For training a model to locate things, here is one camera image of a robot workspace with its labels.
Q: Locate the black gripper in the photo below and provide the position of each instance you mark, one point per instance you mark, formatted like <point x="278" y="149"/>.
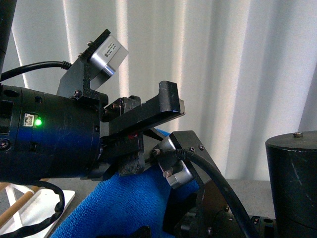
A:
<point x="46" y="136"/>

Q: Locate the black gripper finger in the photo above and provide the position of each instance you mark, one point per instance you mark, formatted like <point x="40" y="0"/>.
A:
<point x="160" y="109"/>
<point x="129" y="155"/>

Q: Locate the blue microfiber cloth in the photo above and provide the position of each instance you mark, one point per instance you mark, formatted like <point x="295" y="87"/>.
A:
<point x="121" y="205"/>

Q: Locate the black cylindrical arm joint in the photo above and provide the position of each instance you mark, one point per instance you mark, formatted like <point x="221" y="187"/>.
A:
<point x="292" y="164"/>

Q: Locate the white towel rack tray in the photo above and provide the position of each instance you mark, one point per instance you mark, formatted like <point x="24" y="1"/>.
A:
<point x="38" y="208"/>

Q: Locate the left wooden rack rod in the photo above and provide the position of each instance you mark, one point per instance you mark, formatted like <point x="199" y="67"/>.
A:
<point x="15" y="204"/>

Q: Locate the silver wrist camera lower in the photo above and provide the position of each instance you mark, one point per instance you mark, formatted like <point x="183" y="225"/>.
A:
<point x="173" y="169"/>

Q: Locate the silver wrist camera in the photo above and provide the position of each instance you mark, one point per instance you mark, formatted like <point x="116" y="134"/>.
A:
<point x="108" y="56"/>
<point x="173" y="169"/>

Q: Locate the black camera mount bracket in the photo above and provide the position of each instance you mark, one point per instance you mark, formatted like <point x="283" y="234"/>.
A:
<point x="76" y="82"/>

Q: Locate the silver wrist camera upper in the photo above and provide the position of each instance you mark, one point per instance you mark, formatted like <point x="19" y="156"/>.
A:
<point x="108" y="56"/>

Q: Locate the black lower camera bracket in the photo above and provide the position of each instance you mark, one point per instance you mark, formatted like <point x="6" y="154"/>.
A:
<point x="214" y="210"/>

